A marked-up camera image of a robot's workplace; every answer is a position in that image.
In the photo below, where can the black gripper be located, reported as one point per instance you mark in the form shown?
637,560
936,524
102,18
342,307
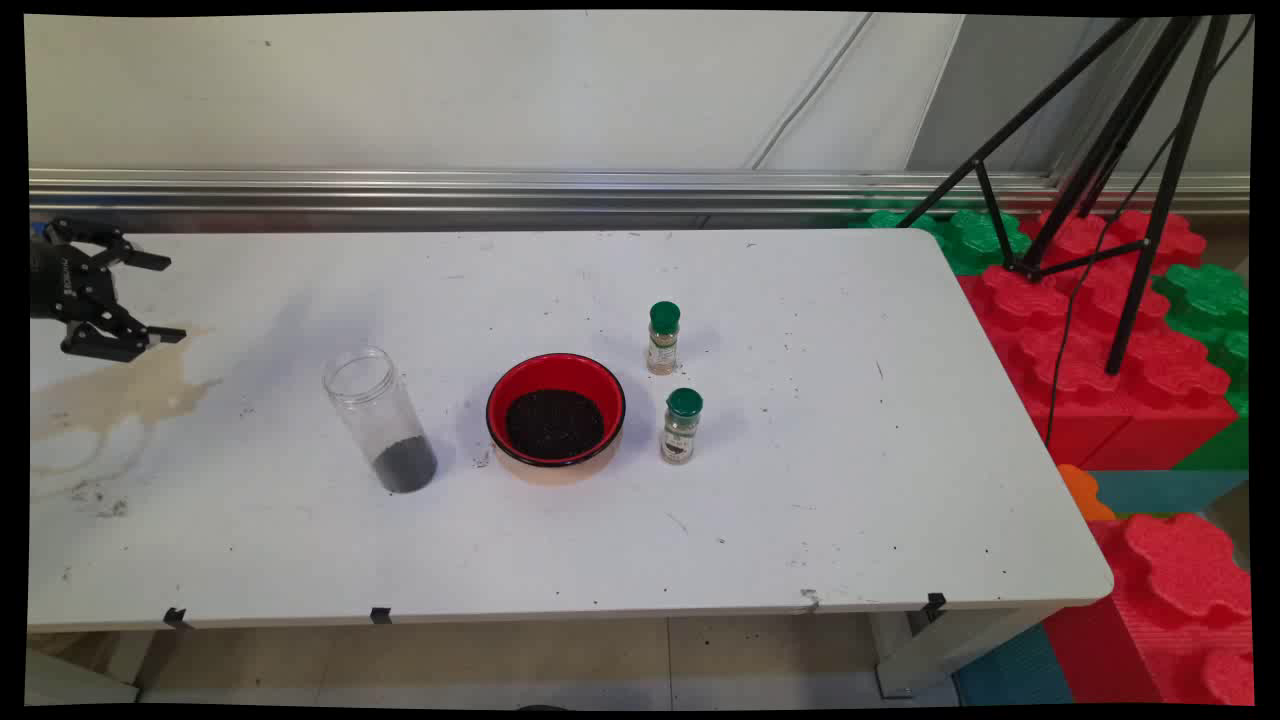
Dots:
55,280

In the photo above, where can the clear plastic jar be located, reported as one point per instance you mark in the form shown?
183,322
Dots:
375,410

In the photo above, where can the red bowl with black rim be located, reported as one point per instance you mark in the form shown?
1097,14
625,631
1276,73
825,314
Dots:
555,368

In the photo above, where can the green-capped spice bottle pale contents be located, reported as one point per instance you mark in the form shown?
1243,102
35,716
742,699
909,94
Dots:
662,345

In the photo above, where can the green-capped spice bottle dark contents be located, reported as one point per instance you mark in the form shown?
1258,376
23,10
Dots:
680,430

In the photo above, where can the green foam block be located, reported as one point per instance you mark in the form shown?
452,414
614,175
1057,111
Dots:
975,240
1205,295

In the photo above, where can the white table leg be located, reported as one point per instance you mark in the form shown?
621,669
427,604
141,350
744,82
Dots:
930,660

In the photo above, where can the teal foam mat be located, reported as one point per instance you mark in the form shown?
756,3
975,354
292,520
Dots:
1160,492
1010,670

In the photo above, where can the orange foam piece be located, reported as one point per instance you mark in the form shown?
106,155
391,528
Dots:
1082,492

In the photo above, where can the red foam block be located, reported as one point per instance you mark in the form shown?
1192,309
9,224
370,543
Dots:
1150,420
1170,600

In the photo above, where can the black tripod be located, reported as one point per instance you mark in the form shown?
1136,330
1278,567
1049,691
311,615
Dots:
1169,190

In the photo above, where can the aluminium wall rail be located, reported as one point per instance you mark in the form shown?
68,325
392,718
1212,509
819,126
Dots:
800,190

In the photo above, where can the white wall conduit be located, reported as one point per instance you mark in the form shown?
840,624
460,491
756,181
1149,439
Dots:
805,100

